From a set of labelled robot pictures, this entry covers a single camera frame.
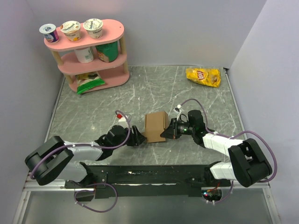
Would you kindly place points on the electronics board with LEDs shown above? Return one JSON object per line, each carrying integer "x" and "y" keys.
{"x": 212, "y": 195}

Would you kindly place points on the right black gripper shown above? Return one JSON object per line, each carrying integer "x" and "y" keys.
{"x": 172, "y": 132}

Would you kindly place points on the white Chobani yogurt cup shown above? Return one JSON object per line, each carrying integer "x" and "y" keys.
{"x": 93, "y": 27}

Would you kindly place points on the white cup on middle shelf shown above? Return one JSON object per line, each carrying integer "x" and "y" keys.
{"x": 84, "y": 55}

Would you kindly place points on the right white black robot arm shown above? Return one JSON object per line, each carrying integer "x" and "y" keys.
{"x": 248, "y": 164}

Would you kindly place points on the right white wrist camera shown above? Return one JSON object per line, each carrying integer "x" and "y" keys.
{"x": 178, "y": 109}

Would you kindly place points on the brown cardboard box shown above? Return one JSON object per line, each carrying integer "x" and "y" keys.
{"x": 155, "y": 124}

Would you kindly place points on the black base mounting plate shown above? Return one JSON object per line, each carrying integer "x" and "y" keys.
{"x": 162, "y": 180}

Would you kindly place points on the pink three-tier shelf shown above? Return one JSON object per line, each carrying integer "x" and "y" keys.
{"x": 114, "y": 73}

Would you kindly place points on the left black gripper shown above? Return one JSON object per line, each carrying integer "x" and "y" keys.
{"x": 137, "y": 138}

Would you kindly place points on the blue white yogurt cup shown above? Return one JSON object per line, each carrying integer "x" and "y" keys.
{"x": 50, "y": 33}

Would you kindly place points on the peach Chobani yogurt cup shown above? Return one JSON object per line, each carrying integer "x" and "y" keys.
{"x": 71, "y": 29}

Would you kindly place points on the green white snack bag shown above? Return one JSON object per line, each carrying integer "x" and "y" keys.
{"x": 87, "y": 81}

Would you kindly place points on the green can on middle shelf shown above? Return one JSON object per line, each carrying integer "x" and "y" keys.
{"x": 107, "y": 52}

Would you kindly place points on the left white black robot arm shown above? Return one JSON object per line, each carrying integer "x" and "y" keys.
{"x": 59, "y": 159}

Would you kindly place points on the yellow Lays chips bag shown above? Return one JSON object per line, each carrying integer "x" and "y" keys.
{"x": 204, "y": 76}

